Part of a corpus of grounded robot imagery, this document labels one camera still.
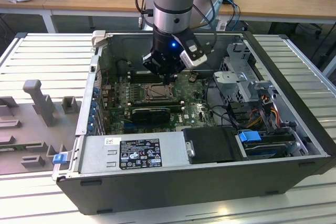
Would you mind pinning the silver-topped green CPU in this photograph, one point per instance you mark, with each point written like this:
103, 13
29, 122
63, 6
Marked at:
157, 91

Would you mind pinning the CPU socket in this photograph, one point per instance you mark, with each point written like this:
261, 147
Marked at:
143, 100

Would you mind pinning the blue slot clip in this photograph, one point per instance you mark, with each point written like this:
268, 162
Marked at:
92, 117
96, 92
94, 104
90, 128

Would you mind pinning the round coin battery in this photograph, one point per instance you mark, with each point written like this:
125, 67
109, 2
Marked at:
193, 77

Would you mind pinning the white labelled adapter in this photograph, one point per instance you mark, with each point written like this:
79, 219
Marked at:
221, 26

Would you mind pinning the green motherboard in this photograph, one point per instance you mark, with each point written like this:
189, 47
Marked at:
193, 108

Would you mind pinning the black graphics card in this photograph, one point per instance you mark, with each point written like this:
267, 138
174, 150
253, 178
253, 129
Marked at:
151, 116

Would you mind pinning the grey case release latch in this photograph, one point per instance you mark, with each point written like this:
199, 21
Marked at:
99, 37

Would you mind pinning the silver metal drive cage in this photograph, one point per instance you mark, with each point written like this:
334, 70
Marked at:
231, 78

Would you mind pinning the black plastic shroud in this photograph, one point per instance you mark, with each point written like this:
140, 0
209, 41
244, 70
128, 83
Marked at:
210, 145

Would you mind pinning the blue disk carrier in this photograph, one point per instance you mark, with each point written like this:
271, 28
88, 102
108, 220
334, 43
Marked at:
249, 137

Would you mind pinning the silver power supply unit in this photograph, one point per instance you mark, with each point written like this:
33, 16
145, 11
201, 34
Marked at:
97, 155

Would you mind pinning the open black PC case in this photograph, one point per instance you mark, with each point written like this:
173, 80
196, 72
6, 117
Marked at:
157, 190

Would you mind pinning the hard disk drive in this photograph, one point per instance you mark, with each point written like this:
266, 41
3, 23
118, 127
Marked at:
265, 150

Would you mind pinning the blue plastic latch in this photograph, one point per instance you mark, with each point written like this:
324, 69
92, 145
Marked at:
59, 159

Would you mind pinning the grey parts rack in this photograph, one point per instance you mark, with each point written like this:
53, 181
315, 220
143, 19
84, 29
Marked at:
26, 119

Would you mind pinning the green RAM stick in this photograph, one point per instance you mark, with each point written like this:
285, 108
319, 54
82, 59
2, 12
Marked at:
21, 146

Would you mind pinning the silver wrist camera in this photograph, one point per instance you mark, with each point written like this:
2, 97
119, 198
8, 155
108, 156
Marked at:
194, 61

